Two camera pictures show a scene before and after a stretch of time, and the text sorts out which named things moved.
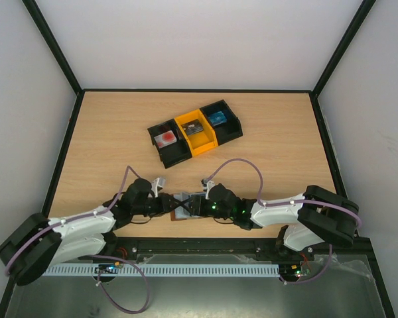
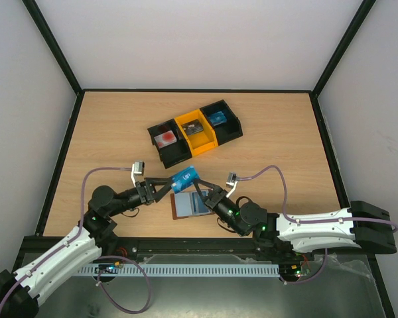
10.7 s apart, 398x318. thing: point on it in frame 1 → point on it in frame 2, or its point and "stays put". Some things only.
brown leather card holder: [181, 212] stays put
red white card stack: [165, 139] stays put
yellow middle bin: [201, 141] stays put
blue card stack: [217, 118] stays put
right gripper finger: [193, 199] → [214, 187]
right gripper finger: [192, 207] → [205, 200]
